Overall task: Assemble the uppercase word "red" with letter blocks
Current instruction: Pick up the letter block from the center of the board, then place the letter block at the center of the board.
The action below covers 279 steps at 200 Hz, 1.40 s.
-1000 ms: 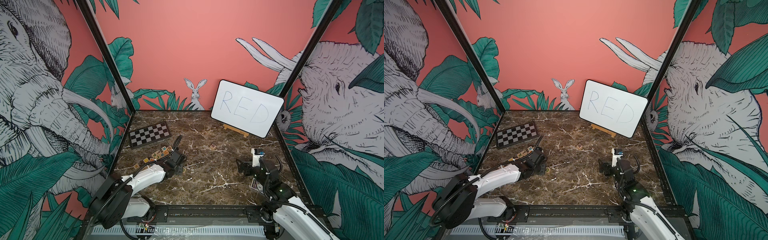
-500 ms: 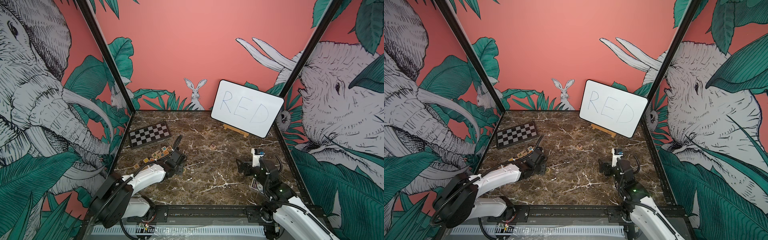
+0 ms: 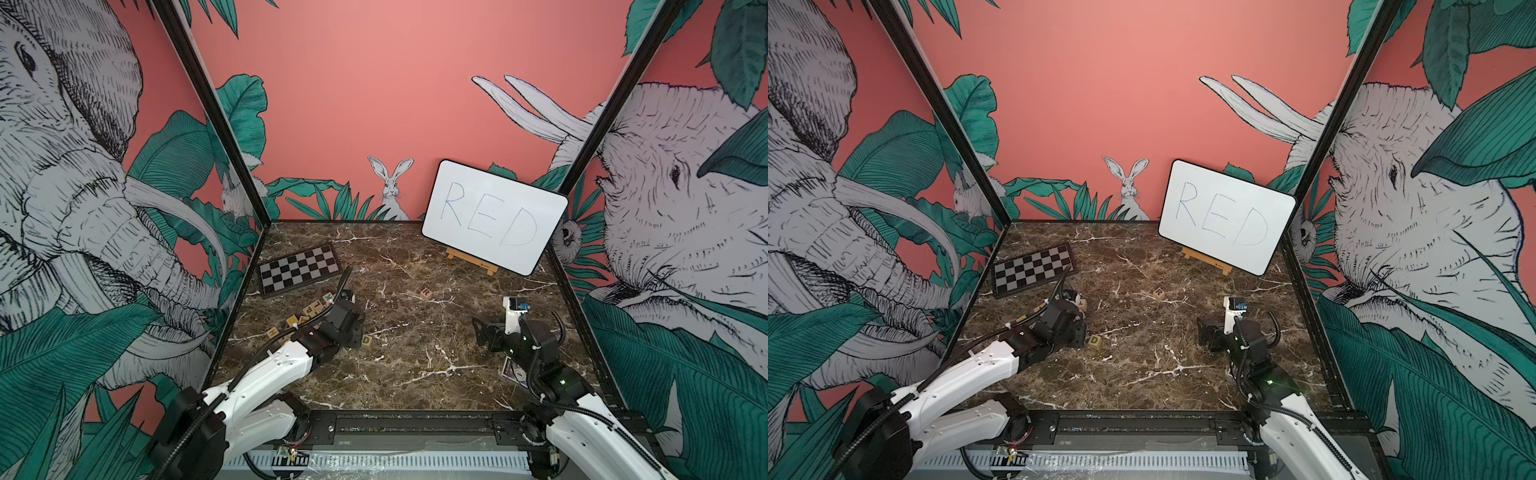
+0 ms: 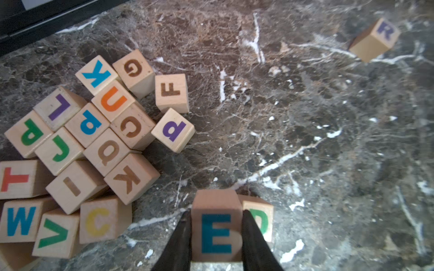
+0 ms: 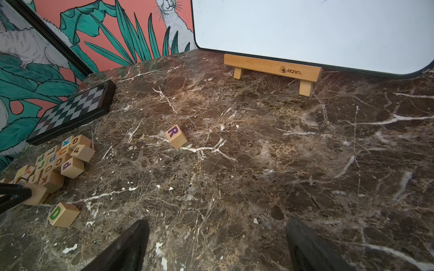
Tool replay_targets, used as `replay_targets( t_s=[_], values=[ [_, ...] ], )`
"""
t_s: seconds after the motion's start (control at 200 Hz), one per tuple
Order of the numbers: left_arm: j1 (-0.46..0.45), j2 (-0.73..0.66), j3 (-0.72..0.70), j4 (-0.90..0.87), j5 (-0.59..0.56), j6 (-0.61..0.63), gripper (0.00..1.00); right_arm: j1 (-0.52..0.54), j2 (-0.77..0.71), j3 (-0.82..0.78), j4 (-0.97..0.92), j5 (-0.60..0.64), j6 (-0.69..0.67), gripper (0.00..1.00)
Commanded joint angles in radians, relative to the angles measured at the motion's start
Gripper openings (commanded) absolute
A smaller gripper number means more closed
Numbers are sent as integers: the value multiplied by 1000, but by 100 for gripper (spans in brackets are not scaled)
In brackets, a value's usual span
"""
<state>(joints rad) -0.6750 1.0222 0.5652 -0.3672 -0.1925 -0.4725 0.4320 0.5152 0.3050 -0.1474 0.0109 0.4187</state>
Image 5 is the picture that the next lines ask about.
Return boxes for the white whiteboard reading RED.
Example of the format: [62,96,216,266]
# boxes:
[191,0,434,79]

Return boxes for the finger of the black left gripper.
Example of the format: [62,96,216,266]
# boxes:
[0,184,32,213]

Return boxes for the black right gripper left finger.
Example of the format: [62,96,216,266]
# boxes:
[83,219,150,271]

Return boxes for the black white chessboard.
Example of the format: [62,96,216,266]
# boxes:
[27,80,116,146]

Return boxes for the pile of wooden letter blocks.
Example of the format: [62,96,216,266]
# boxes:
[1,134,96,206]

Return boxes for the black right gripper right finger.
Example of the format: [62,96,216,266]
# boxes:
[285,218,355,271]

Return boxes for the wooden easel stand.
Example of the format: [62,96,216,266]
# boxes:
[224,54,322,97]

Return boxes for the wooden block letter D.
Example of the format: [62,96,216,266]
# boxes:
[47,202,80,228]

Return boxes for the wooden block letter R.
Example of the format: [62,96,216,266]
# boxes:
[165,125,188,149]

